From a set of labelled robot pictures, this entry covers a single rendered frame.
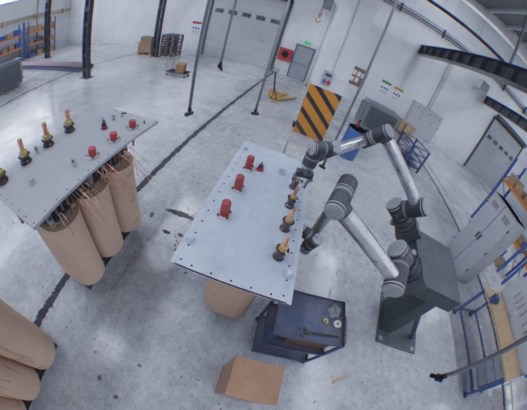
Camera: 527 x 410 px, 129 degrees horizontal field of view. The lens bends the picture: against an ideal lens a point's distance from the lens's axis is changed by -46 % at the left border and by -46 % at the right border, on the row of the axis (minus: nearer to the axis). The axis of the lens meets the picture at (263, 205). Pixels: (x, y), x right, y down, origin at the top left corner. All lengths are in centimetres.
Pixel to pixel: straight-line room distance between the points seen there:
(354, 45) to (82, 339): 738
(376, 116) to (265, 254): 893
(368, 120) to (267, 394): 949
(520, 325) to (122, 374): 592
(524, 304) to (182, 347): 547
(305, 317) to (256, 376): 65
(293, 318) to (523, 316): 444
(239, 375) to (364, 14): 683
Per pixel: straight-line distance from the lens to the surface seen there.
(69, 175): 192
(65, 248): 228
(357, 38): 644
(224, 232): 161
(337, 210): 150
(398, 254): 207
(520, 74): 877
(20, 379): 261
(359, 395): 323
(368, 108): 992
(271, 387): 177
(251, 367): 174
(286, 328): 193
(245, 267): 148
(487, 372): 481
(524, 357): 525
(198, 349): 265
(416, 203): 253
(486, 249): 565
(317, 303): 213
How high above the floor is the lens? 261
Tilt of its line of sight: 42 degrees down
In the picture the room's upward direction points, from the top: 20 degrees clockwise
